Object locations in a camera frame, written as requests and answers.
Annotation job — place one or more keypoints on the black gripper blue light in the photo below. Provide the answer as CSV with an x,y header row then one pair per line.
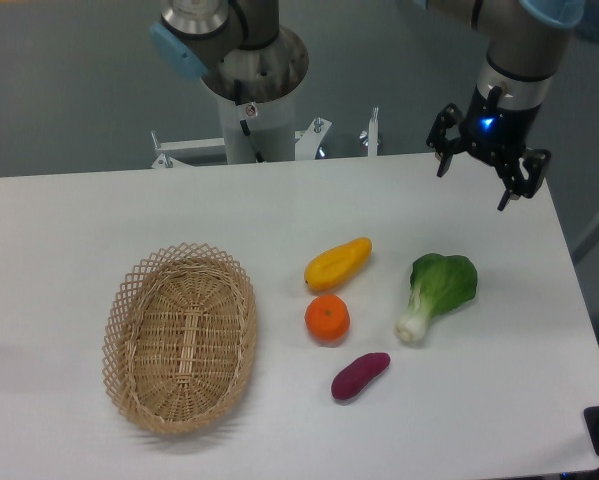
x,y
495,136

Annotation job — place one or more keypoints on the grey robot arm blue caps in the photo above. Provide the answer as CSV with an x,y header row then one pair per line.
x,y
253,66

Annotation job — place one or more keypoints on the yellow mango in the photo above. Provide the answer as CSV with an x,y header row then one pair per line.
x,y
337,265

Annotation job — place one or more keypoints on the green bok choy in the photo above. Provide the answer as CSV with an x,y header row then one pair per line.
x,y
439,284

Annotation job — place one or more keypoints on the orange tangerine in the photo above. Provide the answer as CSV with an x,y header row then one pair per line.
x,y
327,319

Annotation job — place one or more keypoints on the purple sweet potato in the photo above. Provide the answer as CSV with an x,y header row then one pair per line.
x,y
354,378

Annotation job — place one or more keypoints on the oval wicker basket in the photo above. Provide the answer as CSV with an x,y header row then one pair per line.
x,y
179,344

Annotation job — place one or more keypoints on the white metal base frame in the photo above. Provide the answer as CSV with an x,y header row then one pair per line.
x,y
308,145

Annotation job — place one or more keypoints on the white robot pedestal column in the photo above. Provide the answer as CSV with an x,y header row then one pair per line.
x,y
258,132

